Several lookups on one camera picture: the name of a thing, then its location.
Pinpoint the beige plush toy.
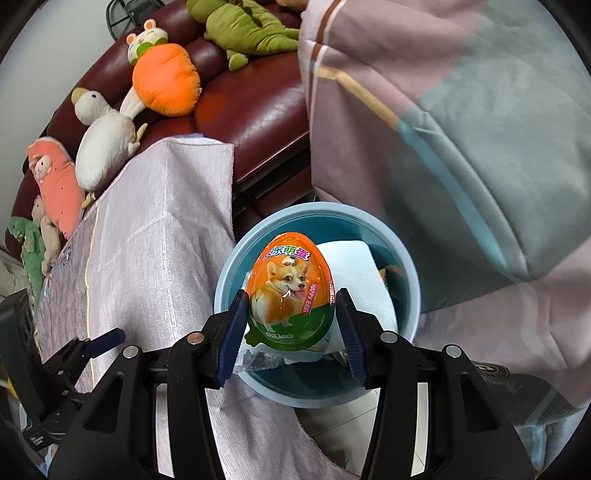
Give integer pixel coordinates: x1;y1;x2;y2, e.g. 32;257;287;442
31;195;63;275

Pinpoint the grey purple tablecloth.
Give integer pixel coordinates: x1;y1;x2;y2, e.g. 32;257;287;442
34;134;352;480

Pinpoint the white duck plush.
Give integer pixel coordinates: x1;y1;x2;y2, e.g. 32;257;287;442
71;88;148;192

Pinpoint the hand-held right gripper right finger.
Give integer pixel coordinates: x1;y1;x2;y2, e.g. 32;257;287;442
337;288;532;480

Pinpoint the orange carrot rabbit plush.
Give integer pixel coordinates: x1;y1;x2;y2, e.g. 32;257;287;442
119;19;202;121

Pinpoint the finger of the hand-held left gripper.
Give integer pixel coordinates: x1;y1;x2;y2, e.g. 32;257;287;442
44;329;126;384

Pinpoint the black metal frame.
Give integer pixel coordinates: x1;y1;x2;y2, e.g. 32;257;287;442
105;0;164;20

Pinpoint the orange egg toy package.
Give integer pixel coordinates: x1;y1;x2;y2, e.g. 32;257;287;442
245;232;335;354

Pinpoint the white paper napkin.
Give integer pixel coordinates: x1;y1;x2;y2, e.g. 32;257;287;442
316;239;400;342

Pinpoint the teal plastic bucket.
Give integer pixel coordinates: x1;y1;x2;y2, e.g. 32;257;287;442
213;202;421;409

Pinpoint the plaid blanket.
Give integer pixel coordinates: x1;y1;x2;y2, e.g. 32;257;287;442
298;0;591;462

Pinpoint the olive green dinosaur plush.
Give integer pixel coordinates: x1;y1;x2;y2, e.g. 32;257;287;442
186;0;301;71

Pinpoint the bright green dinosaur plush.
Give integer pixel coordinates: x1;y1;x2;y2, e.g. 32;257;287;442
6;216;47;305

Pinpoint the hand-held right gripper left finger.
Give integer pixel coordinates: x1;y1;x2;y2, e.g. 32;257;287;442
48;291;249;480

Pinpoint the dark red leather sofa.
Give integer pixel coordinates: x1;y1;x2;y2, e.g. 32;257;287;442
9;0;319;259

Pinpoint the pink carrot plush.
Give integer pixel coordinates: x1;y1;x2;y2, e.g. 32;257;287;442
26;137;86;241

